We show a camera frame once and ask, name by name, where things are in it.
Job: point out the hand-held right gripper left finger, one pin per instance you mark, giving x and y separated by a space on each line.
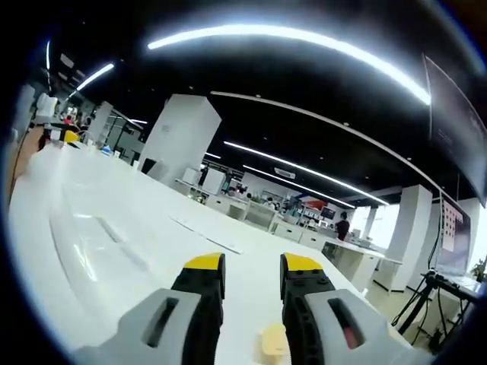
167 315

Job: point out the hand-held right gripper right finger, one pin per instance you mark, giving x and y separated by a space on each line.
335 311

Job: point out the white plastic storage box lid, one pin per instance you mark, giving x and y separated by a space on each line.
95 247

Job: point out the person's right hand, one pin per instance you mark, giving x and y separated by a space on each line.
273 340

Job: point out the white counter desk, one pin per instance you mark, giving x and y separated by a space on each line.
357 258

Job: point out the black tripod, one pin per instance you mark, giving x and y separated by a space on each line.
422 300

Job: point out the tall white pillar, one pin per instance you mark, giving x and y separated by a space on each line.
409 235

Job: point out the standing display screen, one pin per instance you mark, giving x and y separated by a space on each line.
454 239

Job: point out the thin ceiling light strip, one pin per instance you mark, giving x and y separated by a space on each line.
304 167

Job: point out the potted green plant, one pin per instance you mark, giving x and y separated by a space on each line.
480 269

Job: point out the wide white pillar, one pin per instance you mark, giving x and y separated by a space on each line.
179 133

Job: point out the yellow object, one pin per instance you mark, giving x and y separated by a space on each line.
70 137

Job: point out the large dark hanging screen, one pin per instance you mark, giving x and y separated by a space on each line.
456 114

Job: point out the short ceiling light strip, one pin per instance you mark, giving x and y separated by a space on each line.
95 77

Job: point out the long ceiling light strip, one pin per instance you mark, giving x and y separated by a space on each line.
304 38

